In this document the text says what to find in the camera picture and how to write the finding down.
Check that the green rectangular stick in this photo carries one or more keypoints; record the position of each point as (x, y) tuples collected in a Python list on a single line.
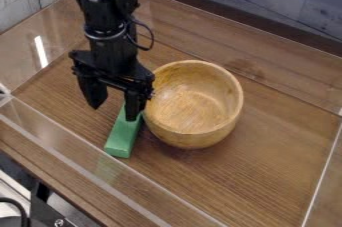
[(123, 134)]

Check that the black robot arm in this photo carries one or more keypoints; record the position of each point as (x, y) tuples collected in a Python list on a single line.
[(109, 15)]

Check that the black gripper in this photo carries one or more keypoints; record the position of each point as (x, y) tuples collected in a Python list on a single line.
[(110, 65)]

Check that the clear acrylic front wall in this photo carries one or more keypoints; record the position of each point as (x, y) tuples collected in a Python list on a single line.
[(114, 193)]

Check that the round wooden bowl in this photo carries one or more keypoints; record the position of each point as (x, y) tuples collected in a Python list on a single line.
[(197, 104)]

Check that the black table leg bracket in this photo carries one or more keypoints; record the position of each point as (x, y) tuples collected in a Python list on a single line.
[(43, 215)]

